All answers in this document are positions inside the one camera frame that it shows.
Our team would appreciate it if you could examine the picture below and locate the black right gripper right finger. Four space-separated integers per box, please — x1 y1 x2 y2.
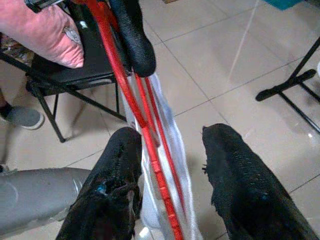
201 123 318 240

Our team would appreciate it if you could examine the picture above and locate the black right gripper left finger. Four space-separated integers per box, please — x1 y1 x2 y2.
56 126 143 240

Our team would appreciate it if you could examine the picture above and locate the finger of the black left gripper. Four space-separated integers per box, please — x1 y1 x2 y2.
109 0 157 78

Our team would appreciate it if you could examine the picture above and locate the red plastic hanger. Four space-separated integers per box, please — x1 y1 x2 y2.
72 0 187 240

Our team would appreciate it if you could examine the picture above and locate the white garment blue print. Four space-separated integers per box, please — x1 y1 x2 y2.
119 72 203 240

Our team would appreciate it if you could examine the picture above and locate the black folding chair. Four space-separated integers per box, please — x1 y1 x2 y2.
0 0 128 144

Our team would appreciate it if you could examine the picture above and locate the pink cushion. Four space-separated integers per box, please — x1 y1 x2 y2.
0 0 85 69

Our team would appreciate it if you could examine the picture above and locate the grey shoe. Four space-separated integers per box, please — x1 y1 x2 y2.
0 104 45 130

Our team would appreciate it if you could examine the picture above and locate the teal floor mat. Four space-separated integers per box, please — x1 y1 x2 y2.
263 0 310 11

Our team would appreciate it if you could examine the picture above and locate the black clothes rack frame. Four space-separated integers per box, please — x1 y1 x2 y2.
255 36 320 134

